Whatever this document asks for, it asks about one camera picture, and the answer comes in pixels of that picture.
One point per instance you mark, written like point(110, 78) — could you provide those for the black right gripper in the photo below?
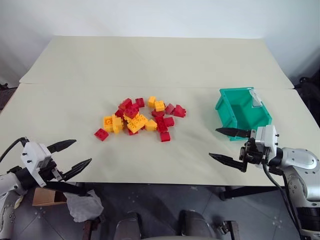
point(255, 156)

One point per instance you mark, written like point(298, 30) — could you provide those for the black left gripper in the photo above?
point(51, 172)

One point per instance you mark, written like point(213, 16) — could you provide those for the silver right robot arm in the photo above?
point(300, 162)

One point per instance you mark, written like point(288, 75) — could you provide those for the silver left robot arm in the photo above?
point(7, 190)

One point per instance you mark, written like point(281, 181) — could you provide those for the green plastic bin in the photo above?
point(246, 113)

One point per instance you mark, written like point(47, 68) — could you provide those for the brown cardboard box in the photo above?
point(45, 196)

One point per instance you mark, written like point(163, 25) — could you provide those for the crumpled grey cloth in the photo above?
point(83, 206)

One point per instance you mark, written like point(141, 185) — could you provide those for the dark rounded shape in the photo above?
point(132, 225)
point(193, 225)

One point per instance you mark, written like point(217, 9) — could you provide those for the dark object behind table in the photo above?
point(3, 96)

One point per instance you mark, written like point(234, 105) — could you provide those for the black wheeled chair base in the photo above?
point(308, 90)

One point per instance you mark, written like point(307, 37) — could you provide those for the black table frame bar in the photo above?
point(67, 188)
point(240, 192)

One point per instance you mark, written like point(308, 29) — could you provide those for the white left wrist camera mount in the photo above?
point(35, 155)

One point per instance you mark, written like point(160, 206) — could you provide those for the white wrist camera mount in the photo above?
point(35, 155)
point(267, 138)

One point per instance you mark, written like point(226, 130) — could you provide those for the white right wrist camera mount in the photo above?
point(267, 138)

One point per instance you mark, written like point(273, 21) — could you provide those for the black and brown floor bracket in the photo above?
point(226, 229)

